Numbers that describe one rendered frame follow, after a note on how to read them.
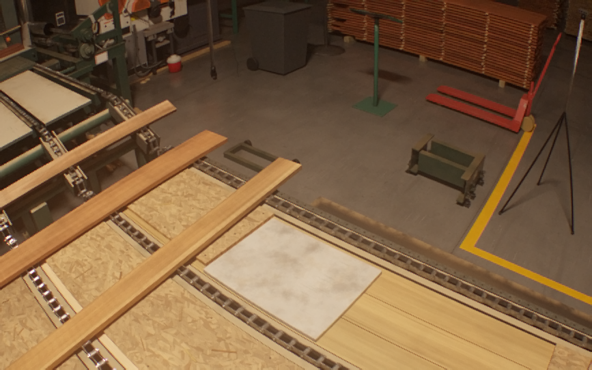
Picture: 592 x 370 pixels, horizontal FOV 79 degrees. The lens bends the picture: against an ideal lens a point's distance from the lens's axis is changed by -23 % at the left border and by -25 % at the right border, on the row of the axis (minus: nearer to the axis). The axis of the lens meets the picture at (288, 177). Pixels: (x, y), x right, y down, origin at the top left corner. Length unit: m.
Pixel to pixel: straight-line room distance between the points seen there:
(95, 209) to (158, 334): 0.92
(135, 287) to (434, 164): 2.79
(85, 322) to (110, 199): 0.87
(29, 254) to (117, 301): 0.67
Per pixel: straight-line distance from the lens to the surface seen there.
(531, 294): 3.24
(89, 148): 2.97
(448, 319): 1.85
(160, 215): 2.35
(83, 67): 5.17
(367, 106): 5.24
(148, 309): 1.89
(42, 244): 2.37
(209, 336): 1.75
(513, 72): 6.60
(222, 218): 2.18
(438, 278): 1.95
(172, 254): 2.03
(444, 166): 3.90
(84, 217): 2.43
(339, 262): 1.98
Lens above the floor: 2.22
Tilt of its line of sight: 34 degrees down
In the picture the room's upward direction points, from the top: 2 degrees counter-clockwise
